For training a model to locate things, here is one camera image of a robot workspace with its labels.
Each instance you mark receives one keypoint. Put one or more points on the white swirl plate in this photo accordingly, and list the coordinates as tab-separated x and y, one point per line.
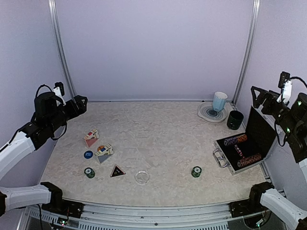
206	112

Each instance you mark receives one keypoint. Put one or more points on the dark green mug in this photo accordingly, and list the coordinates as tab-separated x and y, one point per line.
235	120

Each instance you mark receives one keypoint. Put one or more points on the blue small blind button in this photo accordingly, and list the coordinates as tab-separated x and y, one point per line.
88	154

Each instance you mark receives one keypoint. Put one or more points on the green chip stack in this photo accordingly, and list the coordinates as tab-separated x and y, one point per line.
89	172
196	171

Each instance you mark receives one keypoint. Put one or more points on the left poker chip row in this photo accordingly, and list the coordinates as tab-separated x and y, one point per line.
235	140

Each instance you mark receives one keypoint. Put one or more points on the red dice row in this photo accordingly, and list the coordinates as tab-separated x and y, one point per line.
238	151

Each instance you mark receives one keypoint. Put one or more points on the front aluminium rail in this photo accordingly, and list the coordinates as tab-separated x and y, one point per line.
116	217

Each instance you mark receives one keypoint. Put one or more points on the left green chip stack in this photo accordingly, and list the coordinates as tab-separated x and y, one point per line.
89	172

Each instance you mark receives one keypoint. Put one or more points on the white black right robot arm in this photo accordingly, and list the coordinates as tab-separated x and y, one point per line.
293	122

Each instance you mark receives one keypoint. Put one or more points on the clear round plastic lid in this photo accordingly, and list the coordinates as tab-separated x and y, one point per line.
142	177

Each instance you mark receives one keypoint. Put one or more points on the red playing card deck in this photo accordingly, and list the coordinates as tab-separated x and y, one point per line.
91	137

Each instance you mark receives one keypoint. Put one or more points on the right poker chip row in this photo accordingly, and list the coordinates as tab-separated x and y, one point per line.
244	162

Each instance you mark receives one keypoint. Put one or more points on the aluminium poker case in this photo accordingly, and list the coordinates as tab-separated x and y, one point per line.
261	139

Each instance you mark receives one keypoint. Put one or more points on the blue playing card deck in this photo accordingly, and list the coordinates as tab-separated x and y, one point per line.
104	153

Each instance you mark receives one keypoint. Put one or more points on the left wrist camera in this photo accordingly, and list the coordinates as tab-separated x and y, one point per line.
59	89

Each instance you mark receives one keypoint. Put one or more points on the orange round button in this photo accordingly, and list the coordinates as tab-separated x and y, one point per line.
100	147

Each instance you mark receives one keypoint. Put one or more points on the black triangular dealer button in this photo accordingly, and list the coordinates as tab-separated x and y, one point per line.
117	171

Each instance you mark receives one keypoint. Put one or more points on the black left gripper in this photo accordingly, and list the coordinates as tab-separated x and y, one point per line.
75	112

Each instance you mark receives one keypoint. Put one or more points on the right green chip stack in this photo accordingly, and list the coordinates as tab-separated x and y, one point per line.
196	171

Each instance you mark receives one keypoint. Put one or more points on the light blue ribbed cup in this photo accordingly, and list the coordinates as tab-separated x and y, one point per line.
219	101

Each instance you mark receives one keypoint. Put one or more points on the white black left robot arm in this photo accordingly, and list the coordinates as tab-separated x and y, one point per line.
25	141

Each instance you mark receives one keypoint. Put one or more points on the right aluminium frame post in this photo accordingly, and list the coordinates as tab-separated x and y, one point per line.
248	50

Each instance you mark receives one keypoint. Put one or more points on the poker chip row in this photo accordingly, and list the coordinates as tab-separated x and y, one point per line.
235	140
244	162

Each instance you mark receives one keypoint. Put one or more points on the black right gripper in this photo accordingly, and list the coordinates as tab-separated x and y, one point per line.
271	95

